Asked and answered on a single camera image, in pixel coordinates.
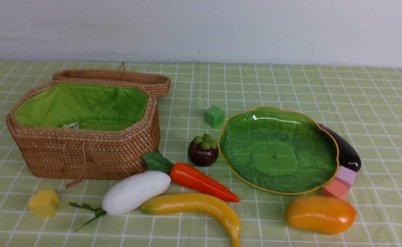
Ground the dark purple mangosteen toy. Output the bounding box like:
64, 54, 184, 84
187, 133, 219, 167

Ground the orange carrot toy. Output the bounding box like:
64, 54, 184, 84
142, 152, 240, 203

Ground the yellow banana toy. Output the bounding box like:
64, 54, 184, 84
140, 193, 242, 247

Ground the white radish toy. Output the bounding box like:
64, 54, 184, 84
69, 170, 171, 229

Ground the dark purple eggplant toy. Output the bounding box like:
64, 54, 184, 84
318, 123, 361, 172

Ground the orange mango toy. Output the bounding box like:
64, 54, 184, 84
285, 195, 356, 235

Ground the green cube block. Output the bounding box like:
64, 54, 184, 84
204, 105, 225, 128

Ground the green leaf-shaped glass plate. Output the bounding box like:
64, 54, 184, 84
218, 107, 340, 196

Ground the woven wicker basket green lining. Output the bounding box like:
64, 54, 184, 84
6, 80, 160, 181

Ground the salmon pink cube block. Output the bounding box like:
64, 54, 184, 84
320, 178, 350, 200

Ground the light purple cube block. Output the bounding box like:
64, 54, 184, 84
336, 166, 357, 189

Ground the yellow hexagonal block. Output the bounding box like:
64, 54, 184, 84
28, 190, 59, 217

